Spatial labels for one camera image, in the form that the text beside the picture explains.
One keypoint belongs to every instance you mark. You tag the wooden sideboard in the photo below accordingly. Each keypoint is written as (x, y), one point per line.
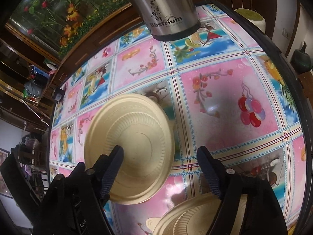
(80, 53)

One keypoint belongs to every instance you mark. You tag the framed wall picture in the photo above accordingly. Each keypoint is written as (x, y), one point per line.
(3, 173)

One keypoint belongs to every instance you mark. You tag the gold trimmed wooden shelf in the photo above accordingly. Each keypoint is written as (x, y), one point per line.
(14, 73)

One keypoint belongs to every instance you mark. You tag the blue bag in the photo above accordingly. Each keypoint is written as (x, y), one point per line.
(40, 72)

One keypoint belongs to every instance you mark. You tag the framed flower painting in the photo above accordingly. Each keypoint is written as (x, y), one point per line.
(61, 12)

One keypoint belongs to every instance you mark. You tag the printed plastic tablecloth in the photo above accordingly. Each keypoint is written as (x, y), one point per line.
(220, 83)

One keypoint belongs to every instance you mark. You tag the wall socket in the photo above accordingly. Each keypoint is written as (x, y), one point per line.
(285, 33)

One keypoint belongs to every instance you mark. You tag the steel thermos flask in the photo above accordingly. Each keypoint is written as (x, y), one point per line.
(166, 12)

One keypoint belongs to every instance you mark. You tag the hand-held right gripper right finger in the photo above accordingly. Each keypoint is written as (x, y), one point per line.
(210, 173)

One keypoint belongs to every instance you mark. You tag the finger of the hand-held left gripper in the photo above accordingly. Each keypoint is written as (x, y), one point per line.
(78, 176)

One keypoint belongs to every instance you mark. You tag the grey bag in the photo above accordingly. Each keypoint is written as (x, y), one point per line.
(33, 88)

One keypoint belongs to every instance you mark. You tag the cream paper plate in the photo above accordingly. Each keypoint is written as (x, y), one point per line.
(141, 137)
(176, 221)

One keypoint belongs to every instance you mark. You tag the small black device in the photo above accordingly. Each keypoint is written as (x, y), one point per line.
(59, 94)

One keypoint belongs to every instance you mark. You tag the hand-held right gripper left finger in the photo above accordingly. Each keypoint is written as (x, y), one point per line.
(112, 173)

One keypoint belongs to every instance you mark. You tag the dark green kettle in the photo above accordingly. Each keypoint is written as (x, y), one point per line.
(303, 58)

